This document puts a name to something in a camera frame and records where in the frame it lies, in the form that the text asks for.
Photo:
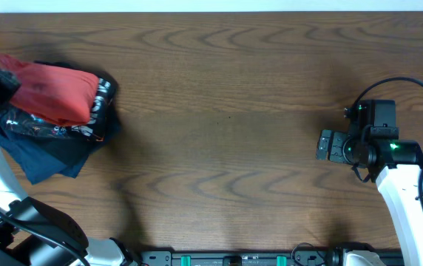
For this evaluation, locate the navy blue folded garment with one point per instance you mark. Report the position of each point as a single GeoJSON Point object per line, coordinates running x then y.
{"type": "Point", "coordinates": [40, 158]}

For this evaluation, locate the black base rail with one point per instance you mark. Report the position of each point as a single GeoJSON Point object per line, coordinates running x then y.
{"type": "Point", "coordinates": [304, 254]}

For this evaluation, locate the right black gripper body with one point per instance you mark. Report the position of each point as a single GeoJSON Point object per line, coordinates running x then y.
{"type": "Point", "coordinates": [343, 149]}

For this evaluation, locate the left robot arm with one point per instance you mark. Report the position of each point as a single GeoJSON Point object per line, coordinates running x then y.
{"type": "Point", "coordinates": [34, 233]}

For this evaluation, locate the black printed t-shirt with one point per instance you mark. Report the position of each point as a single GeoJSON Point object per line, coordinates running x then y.
{"type": "Point", "coordinates": [21, 122]}

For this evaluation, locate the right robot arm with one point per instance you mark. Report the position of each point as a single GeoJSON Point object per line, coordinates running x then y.
{"type": "Point", "coordinates": [377, 155]}

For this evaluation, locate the red soccer t-shirt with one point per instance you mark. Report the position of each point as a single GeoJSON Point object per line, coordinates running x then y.
{"type": "Point", "coordinates": [58, 95]}

